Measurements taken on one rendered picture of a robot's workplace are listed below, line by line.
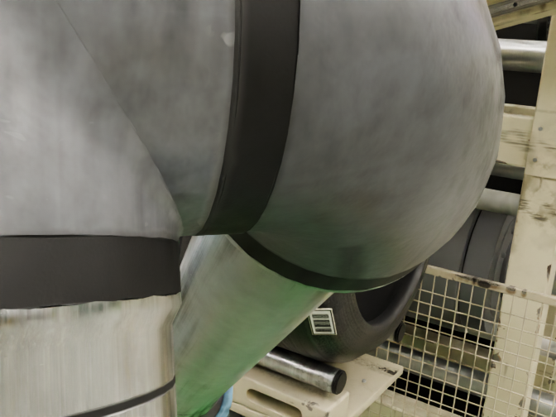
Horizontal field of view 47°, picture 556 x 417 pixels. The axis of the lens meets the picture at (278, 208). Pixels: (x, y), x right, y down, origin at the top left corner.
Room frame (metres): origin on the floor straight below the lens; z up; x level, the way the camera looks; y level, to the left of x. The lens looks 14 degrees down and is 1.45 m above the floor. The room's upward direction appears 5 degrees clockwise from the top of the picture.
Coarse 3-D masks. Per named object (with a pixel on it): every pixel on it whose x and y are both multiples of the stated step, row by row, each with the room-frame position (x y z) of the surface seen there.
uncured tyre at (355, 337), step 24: (384, 288) 1.32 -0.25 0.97; (408, 288) 1.23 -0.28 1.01; (336, 312) 0.95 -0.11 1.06; (360, 312) 1.28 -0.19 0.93; (384, 312) 1.17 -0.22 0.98; (288, 336) 0.98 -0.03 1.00; (312, 336) 0.96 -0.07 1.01; (336, 336) 0.97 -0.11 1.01; (360, 336) 1.03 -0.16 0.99; (384, 336) 1.13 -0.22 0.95; (336, 360) 1.04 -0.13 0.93
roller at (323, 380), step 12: (276, 348) 1.09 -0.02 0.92; (264, 360) 1.08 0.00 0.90; (276, 360) 1.07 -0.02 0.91; (288, 360) 1.06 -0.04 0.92; (300, 360) 1.05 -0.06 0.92; (312, 360) 1.05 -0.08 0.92; (288, 372) 1.05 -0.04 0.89; (300, 372) 1.04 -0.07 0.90; (312, 372) 1.03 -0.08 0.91; (324, 372) 1.02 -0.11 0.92; (336, 372) 1.02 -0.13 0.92; (312, 384) 1.03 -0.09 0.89; (324, 384) 1.01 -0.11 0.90; (336, 384) 1.01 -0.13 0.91
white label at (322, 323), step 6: (318, 312) 0.93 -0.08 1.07; (324, 312) 0.92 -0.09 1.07; (330, 312) 0.92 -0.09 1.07; (312, 318) 0.93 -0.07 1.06; (318, 318) 0.93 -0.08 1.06; (324, 318) 0.93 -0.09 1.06; (330, 318) 0.93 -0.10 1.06; (312, 324) 0.94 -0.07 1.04; (318, 324) 0.94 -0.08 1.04; (324, 324) 0.94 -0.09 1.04; (330, 324) 0.93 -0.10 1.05; (312, 330) 0.95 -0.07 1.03; (318, 330) 0.94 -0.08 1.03; (324, 330) 0.94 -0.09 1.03; (330, 330) 0.94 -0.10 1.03
